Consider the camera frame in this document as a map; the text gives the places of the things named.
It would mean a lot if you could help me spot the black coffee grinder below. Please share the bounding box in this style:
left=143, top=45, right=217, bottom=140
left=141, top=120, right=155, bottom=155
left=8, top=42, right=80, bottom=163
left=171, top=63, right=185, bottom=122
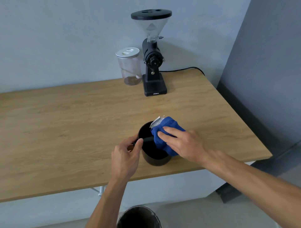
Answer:
left=131, top=9, right=172, bottom=97

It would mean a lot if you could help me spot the clear jar with white lid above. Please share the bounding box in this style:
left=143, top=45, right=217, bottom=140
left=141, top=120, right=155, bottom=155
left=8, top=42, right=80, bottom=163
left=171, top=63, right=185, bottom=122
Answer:
left=115, top=47, right=143, bottom=86

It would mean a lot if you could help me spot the person's right forearm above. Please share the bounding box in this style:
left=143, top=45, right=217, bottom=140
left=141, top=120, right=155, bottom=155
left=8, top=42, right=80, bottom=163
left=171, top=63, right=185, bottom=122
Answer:
left=203, top=150, right=301, bottom=228

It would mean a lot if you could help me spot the person's left forearm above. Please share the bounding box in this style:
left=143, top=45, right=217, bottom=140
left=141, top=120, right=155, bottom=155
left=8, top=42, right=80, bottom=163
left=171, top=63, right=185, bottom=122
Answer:
left=85, top=178, right=128, bottom=228

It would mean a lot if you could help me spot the black knock box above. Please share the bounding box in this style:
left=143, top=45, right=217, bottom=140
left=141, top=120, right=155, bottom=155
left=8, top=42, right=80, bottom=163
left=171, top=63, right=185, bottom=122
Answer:
left=133, top=121, right=172, bottom=167

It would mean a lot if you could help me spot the person's left hand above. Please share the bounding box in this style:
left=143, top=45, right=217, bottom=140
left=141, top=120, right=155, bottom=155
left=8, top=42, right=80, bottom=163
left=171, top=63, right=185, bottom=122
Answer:
left=111, top=134, right=144, bottom=184

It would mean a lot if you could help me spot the white table leg frame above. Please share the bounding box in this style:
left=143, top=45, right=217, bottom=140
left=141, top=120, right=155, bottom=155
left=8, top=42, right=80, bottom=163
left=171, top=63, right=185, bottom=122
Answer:
left=90, top=186, right=105, bottom=197

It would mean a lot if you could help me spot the blue cloth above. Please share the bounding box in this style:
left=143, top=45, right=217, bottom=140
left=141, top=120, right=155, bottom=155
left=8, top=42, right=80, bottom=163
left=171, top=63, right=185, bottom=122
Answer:
left=150, top=116, right=186, bottom=157

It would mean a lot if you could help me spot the black power cable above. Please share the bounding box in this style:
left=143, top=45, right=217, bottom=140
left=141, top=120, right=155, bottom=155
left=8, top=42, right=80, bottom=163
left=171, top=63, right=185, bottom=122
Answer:
left=159, top=67, right=205, bottom=76

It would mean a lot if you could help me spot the person's right hand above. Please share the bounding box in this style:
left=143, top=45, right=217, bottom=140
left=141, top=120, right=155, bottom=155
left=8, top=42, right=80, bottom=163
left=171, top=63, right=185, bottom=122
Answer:
left=157, top=127, right=218, bottom=168

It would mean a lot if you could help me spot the black trash bin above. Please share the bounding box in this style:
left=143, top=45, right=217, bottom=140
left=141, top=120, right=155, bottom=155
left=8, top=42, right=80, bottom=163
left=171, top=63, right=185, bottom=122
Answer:
left=117, top=205, right=162, bottom=228

